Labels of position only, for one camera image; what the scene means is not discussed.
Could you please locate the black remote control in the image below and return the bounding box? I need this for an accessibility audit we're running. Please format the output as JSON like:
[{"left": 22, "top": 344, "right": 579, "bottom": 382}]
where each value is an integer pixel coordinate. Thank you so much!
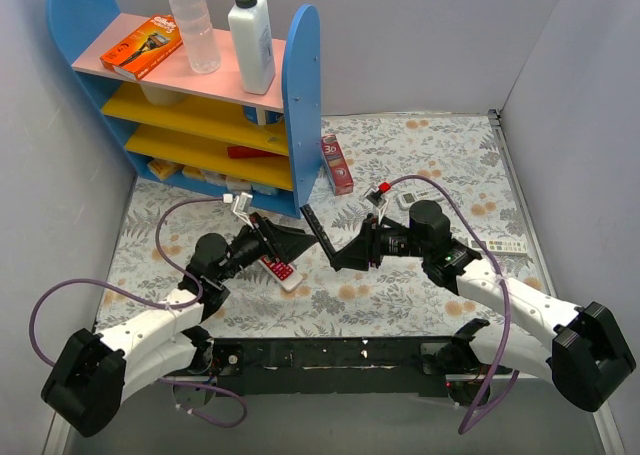
[{"left": 300, "top": 204, "right": 336, "bottom": 265}]

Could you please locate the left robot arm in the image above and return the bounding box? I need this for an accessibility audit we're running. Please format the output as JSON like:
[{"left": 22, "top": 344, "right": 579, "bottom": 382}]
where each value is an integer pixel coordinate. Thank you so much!
[{"left": 41, "top": 213, "right": 317, "bottom": 437}]

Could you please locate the red and white remote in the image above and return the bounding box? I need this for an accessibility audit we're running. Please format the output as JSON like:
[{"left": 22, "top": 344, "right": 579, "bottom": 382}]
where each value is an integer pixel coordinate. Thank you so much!
[{"left": 258, "top": 256, "right": 303, "bottom": 293}]

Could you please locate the white air conditioner remote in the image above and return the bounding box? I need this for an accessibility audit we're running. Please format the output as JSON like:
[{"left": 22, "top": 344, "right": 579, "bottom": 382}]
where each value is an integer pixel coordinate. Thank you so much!
[{"left": 396, "top": 186, "right": 445, "bottom": 211}]

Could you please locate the white remote with coloured buttons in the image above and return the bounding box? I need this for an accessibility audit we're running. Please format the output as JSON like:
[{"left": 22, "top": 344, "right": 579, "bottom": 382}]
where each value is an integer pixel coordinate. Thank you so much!
[{"left": 468, "top": 238, "right": 528, "bottom": 256}]

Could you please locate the white packets bottom shelf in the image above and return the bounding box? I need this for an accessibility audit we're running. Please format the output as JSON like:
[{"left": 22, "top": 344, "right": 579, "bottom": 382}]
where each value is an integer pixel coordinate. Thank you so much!
[{"left": 182, "top": 166, "right": 279, "bottom": 196}]

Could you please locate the floral table mat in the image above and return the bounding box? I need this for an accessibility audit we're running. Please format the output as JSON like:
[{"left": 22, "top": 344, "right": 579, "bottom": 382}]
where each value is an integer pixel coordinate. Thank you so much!
[{"left": 95, "top": 114, "right": 529, "bottom": 338}]

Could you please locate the red toothpaste box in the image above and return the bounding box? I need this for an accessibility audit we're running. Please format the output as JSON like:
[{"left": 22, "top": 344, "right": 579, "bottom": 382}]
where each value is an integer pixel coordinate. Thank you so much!
[{"left": 321, "top": 134, "right": 354, "bottom": 196}]

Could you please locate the yellow packet bottom shelf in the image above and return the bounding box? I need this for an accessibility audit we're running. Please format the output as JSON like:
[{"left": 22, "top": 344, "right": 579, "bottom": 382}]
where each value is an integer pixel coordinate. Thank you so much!
[{"left": 147, "top": 158, "right": 183, "bottom": 181}]

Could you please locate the blue wooden shelf unit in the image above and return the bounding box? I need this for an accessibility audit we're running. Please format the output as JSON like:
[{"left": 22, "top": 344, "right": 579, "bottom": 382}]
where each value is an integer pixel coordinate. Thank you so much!
[{"left": 46, "top": 0, "right": 322, "bottom": 217}]

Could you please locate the beige cup under shelf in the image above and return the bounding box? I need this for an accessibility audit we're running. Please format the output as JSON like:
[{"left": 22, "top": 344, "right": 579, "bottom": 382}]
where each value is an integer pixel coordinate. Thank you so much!
[{"left": 140, "top": 85, "right": 187, "bottom": 106}]

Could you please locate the orange razor box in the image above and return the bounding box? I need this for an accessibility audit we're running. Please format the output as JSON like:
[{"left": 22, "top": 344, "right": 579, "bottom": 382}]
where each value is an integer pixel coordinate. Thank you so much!
[{"left": 100, "top": 15, "right": 183, "bottom": 81}]

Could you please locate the white bottle black cap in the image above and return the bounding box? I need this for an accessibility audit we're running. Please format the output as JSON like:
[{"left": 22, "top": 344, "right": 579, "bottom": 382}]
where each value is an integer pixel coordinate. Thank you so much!
[{"left": 228, "top": 0, "right": 275, "bottom": 95}]

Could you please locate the clear plastic water bottle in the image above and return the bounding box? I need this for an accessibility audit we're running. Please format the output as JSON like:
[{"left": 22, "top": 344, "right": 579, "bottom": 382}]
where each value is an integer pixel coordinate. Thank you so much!
[{"left": 168, "top": 0, "right": 221, "bottom": 74}]

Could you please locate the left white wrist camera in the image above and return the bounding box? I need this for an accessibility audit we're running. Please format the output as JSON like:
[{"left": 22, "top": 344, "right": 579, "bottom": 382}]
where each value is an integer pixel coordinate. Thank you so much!
[{"left": 222, "top": 192, "right": 253, "bottom": 227}]

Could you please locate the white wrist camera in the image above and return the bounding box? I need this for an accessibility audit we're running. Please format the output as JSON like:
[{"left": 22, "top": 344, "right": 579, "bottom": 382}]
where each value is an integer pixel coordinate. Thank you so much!
[
  {"left": 222, "top": 192, "right": 253, "bottom": 227},
  {"left": 364, "top": 182, "right": 391, "bottom": 223}
]

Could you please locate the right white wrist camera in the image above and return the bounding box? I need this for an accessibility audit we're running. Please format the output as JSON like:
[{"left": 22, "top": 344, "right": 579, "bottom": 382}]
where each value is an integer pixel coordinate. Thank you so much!
[{"left": 364, "top": 182, "right": 391, "bottom": 223}]

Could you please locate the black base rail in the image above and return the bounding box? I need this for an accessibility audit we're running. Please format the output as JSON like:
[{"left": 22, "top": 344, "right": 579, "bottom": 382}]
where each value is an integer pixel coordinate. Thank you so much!
[{"left": 192, "top": 336, "right": 480, "bottom": 396}]

